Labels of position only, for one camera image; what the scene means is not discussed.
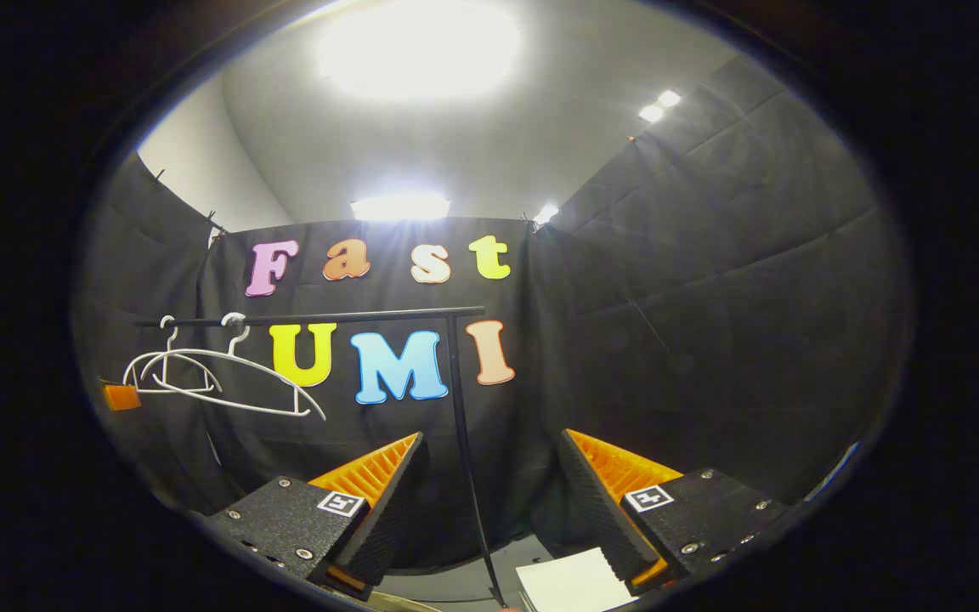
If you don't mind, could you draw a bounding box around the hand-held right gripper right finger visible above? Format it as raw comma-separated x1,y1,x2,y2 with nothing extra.
556,428,788,596

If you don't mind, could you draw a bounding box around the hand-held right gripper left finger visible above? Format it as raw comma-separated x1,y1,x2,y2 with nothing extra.
201,432,428,600

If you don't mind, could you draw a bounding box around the white clothes hanger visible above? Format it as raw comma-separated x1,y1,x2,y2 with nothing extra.
122,316,223,394

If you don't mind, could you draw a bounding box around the white clothes hanger wrapped hook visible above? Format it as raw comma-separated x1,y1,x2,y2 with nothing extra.
143,312,327,422

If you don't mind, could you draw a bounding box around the black metal clothes rack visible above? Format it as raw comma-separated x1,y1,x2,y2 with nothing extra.
134,306,507,609

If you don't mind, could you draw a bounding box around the rectangular ceiling light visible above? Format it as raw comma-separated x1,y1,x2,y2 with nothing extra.
350,194,451,222

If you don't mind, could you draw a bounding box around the double ceiling light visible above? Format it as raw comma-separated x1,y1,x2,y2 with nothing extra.
638,89,682,124

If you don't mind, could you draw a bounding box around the large ceiling light panel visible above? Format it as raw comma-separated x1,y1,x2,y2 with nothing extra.
318,0,523,103

